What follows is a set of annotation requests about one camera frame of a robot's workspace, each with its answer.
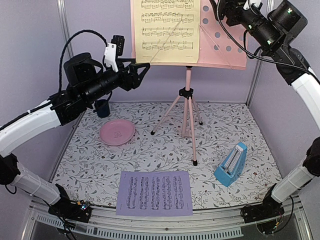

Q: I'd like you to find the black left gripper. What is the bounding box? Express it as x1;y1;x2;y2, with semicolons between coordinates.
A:
82;58;150;104

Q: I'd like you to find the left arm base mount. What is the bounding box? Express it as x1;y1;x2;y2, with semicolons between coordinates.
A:
48;198;92;223

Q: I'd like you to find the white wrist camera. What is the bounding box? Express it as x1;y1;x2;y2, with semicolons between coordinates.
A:
102;35;125;73
243;0;262;10

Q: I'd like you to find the right aluminium frame post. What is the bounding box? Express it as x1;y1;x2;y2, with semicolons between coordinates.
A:
246;0;276;108

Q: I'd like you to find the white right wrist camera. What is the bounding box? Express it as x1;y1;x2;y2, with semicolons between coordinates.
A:
243;0;262;10

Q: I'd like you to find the black camera cable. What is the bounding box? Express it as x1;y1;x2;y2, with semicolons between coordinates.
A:
57;29;108;93
209;0;320;83

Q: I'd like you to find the blue metronome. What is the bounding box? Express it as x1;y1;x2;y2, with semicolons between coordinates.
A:
214;142;247;187

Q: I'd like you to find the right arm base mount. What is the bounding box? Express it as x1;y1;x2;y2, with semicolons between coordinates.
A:
240;203;285;223

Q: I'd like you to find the aluminium frame post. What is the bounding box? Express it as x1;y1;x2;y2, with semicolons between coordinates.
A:
246;0;276;108
56;0;72;42

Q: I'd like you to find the floral table mat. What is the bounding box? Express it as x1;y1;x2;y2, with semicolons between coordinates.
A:
53;102;282;209

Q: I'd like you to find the purple sheet music page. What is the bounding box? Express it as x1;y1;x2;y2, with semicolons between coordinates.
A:
116;171;193;217

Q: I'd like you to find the black left camera cable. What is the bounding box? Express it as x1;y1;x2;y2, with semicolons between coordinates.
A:
57;29;108;93

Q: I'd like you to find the left aluminium frame post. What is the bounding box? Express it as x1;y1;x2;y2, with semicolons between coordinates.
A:
56;0;72;42

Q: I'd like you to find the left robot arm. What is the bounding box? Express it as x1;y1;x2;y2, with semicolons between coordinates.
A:
0;52;150;217

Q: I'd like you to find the yellow sheet music page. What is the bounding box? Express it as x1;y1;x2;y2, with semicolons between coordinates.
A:
131;0;201;65

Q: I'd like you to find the aluminium front rail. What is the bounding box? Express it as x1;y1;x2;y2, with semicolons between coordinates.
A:
20;195;317;240

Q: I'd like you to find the pink round plate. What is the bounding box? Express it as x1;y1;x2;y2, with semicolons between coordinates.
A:
99;119;136;146

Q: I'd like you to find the black right camera cable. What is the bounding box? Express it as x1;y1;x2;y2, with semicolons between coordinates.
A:
209;0;320;83

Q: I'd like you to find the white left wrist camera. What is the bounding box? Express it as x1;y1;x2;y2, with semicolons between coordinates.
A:
102;35;125;73

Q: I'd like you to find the pink music stand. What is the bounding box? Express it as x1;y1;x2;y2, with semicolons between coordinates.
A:
130;0;247;166

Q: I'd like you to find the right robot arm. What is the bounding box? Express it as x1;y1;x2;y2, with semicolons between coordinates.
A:
210;0;320;218

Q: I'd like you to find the dark blue cup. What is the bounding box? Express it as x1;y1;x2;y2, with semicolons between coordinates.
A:
93;99;110;118

